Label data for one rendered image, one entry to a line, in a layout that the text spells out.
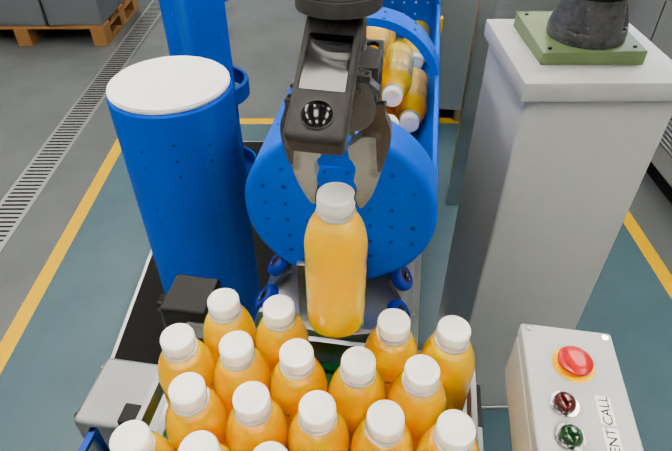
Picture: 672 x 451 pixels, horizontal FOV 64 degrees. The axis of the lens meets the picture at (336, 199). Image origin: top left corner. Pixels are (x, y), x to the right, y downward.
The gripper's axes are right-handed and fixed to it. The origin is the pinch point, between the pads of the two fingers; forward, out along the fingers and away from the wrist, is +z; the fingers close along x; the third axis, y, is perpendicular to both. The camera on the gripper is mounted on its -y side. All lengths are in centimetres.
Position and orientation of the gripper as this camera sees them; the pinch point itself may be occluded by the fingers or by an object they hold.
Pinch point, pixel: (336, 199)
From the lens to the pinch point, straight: 53.7
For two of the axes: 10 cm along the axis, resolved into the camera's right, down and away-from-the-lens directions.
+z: 0.0, 7.7, 6.3
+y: 1.5, -6.3, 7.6
